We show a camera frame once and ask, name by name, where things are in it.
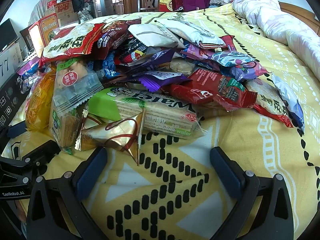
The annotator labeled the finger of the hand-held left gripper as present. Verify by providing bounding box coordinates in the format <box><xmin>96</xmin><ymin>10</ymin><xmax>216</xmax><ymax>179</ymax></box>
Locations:
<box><xmin>21</xmin><ymin>140</ymin><xmax>62</xmax><ymax>170</ymax></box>
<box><xmin>5</xmin><ymin>124</ymin><xmax>27</xmax><ymax>139</ymax></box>

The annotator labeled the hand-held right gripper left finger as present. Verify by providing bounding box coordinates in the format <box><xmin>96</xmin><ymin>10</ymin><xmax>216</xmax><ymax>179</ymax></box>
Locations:
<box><xmin>26</xmin><ymin>146</ymin><xmax>109</xmax><ymax>240</ymax></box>

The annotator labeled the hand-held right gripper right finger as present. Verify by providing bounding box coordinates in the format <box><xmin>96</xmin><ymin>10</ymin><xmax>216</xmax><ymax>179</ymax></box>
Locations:
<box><xmin>209</xmin><ymin>146</ymin><xmax>294</xmax><ymax>240</ymax></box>

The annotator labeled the pile of snack packets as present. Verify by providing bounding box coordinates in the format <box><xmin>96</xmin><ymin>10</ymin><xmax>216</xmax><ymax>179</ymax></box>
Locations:
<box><xmin>25</xmin><ymin>17</ymin><xmax>305</xmax><ymax>167</ymax></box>

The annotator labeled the yellow patterned bedsheet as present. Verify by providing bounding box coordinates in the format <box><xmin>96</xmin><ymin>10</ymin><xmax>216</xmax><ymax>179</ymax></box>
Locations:
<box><xmin>0</xmin><ymin>9</ymin><xmax>320</xmax><ymax>240</ymax></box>

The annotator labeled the white and black carton box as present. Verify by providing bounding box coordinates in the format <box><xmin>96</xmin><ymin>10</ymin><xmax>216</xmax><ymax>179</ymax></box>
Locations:
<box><xmin>0</xmin><ymin>41</ymin><xmax>34</xmax><ymax>130</ymax></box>

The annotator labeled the dark wooden chair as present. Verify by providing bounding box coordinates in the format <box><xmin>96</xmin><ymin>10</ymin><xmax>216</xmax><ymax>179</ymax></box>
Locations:
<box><xmin>19</xmin><ymin>26</ymin><xmax>34</xmax><ymax>53</ymax></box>

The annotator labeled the black flat television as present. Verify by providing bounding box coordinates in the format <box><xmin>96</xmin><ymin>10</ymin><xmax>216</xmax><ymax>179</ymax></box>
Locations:
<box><xmin>0</xmin><ymin>18</ymin><xmax>18</xmax><ymax>53</ymax></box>

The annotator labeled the orange carton box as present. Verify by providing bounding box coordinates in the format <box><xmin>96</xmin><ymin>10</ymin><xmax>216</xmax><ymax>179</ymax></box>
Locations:
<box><xmin>28</xmin><ymin>12</ymin><xmax>60</xmax><ymax>52</ymax></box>

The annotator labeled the large cardboard box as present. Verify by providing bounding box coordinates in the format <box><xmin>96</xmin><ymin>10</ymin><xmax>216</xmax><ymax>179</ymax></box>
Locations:
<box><xmin>58</xmin><ymin>11</ymin><xmax>80</xmax><ymax>26</ymax></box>

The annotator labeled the cardboard box with red print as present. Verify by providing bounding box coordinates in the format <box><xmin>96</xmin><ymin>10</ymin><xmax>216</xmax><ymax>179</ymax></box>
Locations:
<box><xmin>52</xmin><ymin>0</ymin><xmax>75</xmax><ymax>14</ymax></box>

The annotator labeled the white printed sack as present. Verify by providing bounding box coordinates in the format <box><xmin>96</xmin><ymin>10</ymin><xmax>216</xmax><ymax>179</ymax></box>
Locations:
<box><xmin>77</xmin><ymin>9</ymin><xmax>94</xmax><ymax>23</ymax></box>

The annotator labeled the black bag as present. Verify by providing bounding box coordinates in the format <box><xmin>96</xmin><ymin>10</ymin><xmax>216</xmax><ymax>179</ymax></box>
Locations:
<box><xmin>71</xmin><ymin>0</ymin><xmax>87</xmax><ymax>12</ymax></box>

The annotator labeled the white floral quilt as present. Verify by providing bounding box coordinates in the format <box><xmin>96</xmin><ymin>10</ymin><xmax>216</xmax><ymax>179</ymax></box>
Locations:
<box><xmin>232</xmin><ymin>0</ymin><xmax>320</xmax><ymax>83</ymax></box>

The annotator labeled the wooden headboard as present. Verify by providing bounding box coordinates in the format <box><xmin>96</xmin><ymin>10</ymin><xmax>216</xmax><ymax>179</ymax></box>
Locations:
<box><xmin>279</xmin><ymin>2</ymin><xmax>320</xmax><ymax>34</ymax></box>

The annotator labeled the red gift box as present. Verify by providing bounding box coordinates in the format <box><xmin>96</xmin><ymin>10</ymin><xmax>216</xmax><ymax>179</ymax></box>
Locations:
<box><xmin>158</xmin><ymin>0</ymin><xmax>175</xmax><ymax>12</ymax></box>

